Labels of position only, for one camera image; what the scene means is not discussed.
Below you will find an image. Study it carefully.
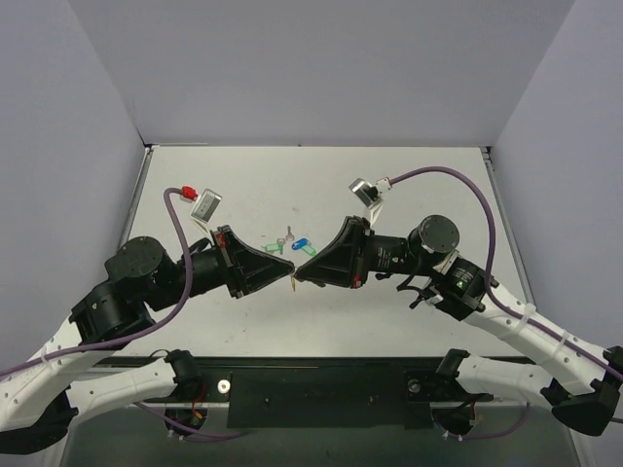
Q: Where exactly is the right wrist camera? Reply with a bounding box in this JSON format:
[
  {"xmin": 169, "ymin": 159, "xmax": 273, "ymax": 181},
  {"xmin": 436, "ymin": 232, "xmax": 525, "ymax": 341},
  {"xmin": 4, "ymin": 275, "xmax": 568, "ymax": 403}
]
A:
[{"xmin": 348, "ymin": 177, "xmax": 391, "ymax": 225}]

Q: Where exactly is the green key tag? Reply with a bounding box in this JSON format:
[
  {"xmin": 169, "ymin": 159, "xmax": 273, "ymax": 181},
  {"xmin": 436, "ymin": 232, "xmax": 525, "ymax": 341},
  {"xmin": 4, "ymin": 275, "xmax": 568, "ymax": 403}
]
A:
[
  {"xmin": 301, "ymin": 244, "xmax": 316, "ymax": 257},
  {"xmin": 263, "ymin": 243, "xmax": 283, "ymax": 255}
]

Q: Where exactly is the blue key tag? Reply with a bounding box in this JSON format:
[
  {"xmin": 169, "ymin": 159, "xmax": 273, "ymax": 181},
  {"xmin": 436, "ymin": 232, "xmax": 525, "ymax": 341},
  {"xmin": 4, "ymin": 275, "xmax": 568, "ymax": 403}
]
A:
[{"xmin": 291, "ymin": 237, "xmax": 309, "ymax": 251}]

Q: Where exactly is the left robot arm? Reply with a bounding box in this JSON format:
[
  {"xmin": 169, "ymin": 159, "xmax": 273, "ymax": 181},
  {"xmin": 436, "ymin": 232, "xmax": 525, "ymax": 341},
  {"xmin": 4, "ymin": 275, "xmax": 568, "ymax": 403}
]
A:
[{"xmin": 1, "ymin": 226, "xmax": 295, "ymax": 454}]

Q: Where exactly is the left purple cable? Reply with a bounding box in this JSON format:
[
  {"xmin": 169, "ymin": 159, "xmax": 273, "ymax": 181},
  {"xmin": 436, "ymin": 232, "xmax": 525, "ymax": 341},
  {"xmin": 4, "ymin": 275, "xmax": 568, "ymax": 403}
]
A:
[{"xmin": 0, "ymin": 184, "xmax": 199, "ymax": 385}]

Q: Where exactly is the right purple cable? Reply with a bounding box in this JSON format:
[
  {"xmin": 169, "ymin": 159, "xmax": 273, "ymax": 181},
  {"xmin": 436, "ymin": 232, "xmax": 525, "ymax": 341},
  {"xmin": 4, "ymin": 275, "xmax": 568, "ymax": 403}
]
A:
[{"xmin": 388, "ymin": 166, "xmax": 623, "ymax": 371}]

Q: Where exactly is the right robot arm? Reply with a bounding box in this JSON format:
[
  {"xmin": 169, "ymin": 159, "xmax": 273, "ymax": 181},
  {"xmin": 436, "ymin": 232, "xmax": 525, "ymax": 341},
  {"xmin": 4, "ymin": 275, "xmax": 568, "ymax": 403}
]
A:
[{"xmin": 294, "ymin": 215, "xmax": 622, "ymax": 437}]

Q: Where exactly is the green key tag left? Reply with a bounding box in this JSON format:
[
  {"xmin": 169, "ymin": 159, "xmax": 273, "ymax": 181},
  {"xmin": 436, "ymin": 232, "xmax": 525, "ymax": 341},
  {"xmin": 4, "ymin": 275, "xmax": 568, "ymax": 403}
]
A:
[{"xmin": 263, "ymin": 243, "xmax": 283, "ymax": 255}]

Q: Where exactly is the green key tag right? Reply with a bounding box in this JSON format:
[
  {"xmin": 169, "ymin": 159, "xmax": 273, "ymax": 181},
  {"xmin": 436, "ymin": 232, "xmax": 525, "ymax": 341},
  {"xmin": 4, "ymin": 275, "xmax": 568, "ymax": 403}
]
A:
[{"xmin": 301, "ymin": 244, "xmax": 316, "ymax": 257}]

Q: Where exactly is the purple cable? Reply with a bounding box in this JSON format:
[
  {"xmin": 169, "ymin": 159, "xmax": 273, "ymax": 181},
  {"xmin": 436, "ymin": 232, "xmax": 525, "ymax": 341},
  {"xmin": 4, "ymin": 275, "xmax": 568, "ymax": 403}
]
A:
[
  {"xmin": 0, "ymin": 184, "xmax": 199, "ymax": 385},
  {"xmin": 388, "ymin": 166, "xmax": 623, "ymax": 371}
]

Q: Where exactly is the silver key upper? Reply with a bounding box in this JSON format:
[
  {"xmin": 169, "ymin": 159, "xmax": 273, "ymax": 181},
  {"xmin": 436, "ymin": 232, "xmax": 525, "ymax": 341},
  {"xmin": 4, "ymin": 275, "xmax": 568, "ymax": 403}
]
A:
[{"xmin": 285, "ymin": 226, "xmax": 295, "ymax": 242}]

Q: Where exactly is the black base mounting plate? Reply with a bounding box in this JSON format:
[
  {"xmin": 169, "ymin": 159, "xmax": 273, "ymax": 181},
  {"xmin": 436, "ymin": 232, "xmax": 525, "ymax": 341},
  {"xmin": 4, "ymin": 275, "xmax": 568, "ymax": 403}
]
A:
[{"xmin": 96, "ymin": 357, "xmax": 531, "ymax": 432}]

